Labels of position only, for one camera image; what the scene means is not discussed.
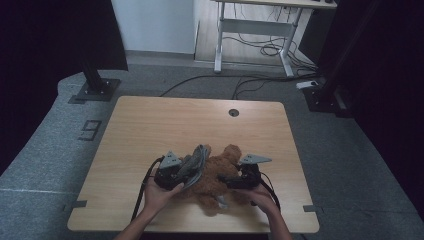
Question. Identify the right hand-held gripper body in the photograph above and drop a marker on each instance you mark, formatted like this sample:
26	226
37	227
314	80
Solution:
250	175

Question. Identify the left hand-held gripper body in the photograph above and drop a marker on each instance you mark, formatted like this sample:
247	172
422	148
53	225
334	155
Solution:
168	173

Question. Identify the brown teddy bear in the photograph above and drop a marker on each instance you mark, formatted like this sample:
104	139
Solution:
213	180

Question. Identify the grey cloth garment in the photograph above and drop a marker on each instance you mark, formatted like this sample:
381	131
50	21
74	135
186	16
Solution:
196	163

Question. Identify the person's left hand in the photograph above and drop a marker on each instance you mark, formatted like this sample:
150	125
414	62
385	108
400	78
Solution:
158	199

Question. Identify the grey floor tape piece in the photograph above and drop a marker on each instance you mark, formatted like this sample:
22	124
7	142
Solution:
311	208
77	204

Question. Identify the dark floor outlet cover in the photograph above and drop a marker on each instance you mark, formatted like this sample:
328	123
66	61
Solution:
90	130

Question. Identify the black metal stand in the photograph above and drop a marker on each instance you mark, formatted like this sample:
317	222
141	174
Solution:
320	98
96	88

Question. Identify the white power strip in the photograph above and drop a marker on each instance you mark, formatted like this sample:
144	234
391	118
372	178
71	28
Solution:
306	84

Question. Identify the black curtain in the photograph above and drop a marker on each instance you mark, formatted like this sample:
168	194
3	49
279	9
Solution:
50	40
393	83

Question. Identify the white desk frame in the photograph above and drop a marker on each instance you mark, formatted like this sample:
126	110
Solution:
253	27

